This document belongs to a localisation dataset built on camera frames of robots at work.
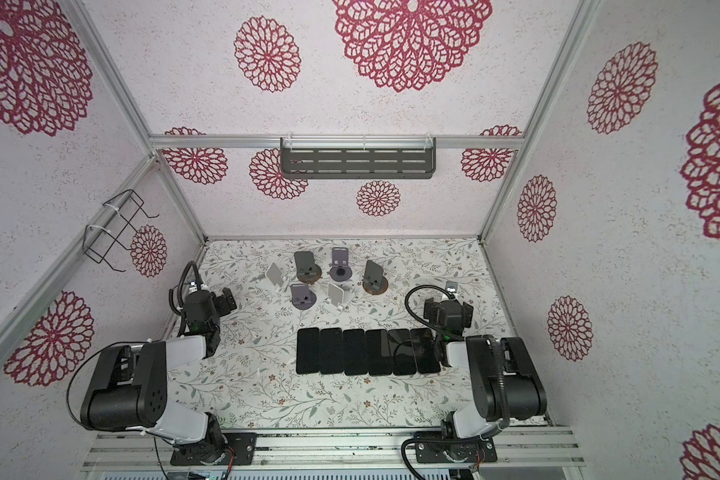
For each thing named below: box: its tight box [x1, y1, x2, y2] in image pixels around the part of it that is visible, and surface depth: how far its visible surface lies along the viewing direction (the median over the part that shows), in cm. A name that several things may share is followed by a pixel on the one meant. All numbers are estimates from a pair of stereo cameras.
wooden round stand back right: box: [362, 260, 389, 295], surface depth 104 cm
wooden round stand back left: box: [294, 251, 322, 284], surface depth 107 cm
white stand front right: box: [323, 282, 355, 313], surface depth 100 cm
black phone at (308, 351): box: [296, 327, 320, 374], surface depth 92 cm
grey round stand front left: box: [290, 283, 317, 310], surface depth 100 cm
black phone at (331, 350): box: [320, 327, 343, 375], surface depth 96 cm
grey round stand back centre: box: [329, 247, 353, 282], surface depth 111 cm
